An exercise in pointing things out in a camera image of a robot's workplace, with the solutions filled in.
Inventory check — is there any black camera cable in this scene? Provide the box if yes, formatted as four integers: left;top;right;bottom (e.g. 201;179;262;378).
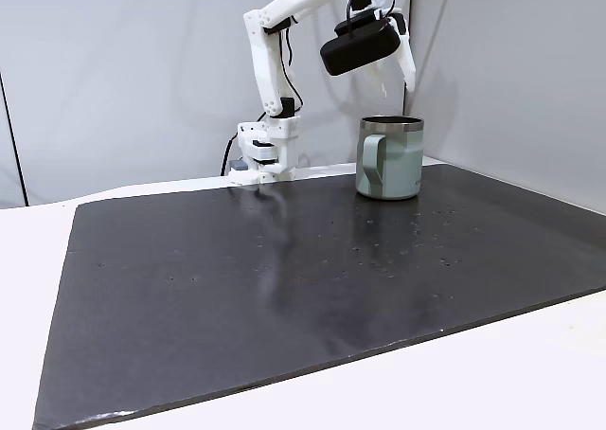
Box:
344;0;398;38

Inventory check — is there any black table mat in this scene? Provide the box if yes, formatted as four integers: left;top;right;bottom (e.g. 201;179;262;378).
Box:
31;161;606;430

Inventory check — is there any grey-green steel mug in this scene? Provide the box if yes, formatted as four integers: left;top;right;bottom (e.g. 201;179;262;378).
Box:
354;115;425;202

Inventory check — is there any black power cable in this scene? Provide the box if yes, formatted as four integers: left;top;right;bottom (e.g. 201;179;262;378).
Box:
219;134;239;177

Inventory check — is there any black oval camera box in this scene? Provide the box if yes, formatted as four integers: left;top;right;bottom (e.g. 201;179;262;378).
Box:
319;15;401;78

